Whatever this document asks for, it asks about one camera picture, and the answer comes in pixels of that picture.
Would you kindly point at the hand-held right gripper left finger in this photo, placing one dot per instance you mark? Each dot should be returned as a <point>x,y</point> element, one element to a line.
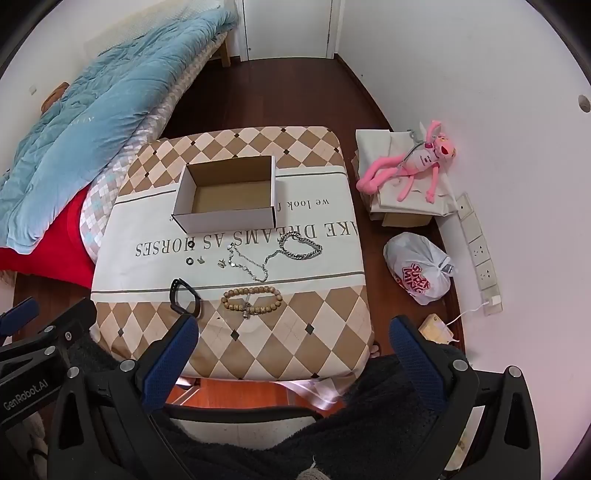
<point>171,355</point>

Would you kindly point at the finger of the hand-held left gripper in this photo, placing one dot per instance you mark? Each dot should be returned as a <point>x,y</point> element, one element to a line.
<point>69,327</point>
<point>21,311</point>

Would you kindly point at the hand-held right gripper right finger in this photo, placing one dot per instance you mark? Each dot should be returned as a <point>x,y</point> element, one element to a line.
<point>411,355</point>

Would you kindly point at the black wrist band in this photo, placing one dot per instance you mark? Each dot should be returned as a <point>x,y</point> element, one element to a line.
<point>174,295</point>

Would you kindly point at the white cardboard box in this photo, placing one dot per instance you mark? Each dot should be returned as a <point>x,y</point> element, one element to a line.
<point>221,221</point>

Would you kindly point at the pale yellow wooden block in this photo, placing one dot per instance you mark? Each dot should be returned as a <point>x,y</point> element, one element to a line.
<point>434,330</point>

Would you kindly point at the red blanket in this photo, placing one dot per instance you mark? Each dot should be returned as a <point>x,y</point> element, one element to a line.
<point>46,249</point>

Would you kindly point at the white plastic bag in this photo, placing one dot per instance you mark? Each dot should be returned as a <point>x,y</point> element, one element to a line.
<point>406,258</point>

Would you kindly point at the dark fleece pants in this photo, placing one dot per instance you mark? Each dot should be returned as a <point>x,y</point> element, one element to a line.
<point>346,438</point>

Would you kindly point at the checkered printed tablecloth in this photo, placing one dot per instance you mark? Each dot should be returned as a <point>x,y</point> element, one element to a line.
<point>286,323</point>

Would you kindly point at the brown cardboard box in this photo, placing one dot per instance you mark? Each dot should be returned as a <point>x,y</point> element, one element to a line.
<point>406,220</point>

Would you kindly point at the pink plush toy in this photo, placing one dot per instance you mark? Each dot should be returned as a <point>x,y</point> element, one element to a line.
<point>415,164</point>

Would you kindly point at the light blue quilt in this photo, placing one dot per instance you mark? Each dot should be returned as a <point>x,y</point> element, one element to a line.
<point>92,129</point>

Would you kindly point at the folded white cloth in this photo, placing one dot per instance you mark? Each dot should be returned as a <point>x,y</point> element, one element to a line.
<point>378,147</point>

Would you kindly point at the white door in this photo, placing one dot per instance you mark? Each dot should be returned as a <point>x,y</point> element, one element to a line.
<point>286,27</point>

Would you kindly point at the white wall socket strip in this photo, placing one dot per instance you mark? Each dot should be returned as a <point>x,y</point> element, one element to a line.
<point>480,251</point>

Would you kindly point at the wooden bed frame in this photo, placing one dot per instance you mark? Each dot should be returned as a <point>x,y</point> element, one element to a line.
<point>226,53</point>

